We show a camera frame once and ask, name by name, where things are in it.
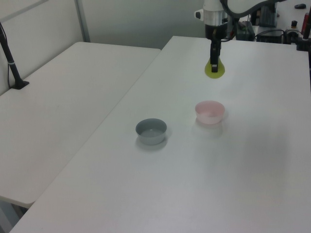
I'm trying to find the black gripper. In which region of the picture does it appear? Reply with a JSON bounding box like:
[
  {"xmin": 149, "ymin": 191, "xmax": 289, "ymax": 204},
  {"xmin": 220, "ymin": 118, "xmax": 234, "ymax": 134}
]
[{"xmin": 204, "ymin": 23, "xmax": 228, "ymax": 73}]

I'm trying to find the black camera stand pole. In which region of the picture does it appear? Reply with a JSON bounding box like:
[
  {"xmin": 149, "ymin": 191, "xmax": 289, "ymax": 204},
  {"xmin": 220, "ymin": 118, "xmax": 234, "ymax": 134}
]
[{"xmin": 0, "ymin": 21, "xmax": 30, "ymax": 91}]

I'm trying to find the grey metal partition post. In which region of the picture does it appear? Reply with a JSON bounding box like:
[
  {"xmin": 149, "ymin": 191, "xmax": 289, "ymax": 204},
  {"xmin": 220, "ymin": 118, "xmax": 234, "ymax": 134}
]
[{"xmin": 74, "ymin": 0, "xmax": 91, "ymax": 43}]

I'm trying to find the pink bowl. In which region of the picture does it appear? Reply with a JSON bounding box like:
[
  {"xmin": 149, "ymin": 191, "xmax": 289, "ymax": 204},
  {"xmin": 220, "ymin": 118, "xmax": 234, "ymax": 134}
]
[{"xmin": 194, "ymin": 100, "xmax": 225, "ymax": 125}]

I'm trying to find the green pear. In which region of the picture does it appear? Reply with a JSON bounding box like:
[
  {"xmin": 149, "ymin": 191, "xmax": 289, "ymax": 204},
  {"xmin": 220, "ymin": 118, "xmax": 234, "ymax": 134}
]
[{"xmin": 204, "ymin": 56, "xmax": 226, "ymax": 80}]

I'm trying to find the grey keyboard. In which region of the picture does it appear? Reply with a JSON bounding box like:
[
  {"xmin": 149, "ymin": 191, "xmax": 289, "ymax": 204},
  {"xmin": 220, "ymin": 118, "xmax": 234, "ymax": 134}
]
[{"xmin": 259, "ymin": 5, "xmax": 278, "ymax": 27}]

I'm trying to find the grey bowl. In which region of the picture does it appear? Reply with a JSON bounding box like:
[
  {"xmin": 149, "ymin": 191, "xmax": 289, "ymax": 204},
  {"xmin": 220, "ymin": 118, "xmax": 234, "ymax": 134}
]
[{"xmin": 135, "ymin": 118, "xmax": 168, "ymax": 146}]

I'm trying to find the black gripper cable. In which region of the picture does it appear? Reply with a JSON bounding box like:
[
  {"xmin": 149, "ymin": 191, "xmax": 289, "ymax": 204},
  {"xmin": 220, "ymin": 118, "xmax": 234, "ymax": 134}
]
[{"xmin": 220, "ymin": 0, "xmax": 240, "ymax": 42}]

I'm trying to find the black box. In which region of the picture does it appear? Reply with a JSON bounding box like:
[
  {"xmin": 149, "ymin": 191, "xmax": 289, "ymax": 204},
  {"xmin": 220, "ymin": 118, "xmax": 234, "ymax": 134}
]
[{"xmin": 255, "ymin": 29, "xmax": 285, "ymax": 44}]

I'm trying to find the green black device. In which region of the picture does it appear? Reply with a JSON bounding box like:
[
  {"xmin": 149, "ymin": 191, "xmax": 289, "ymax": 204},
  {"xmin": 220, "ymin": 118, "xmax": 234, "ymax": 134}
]
[{"xmin": 237, "ymin": 21, "xmax": 255, "ymax": 41}]

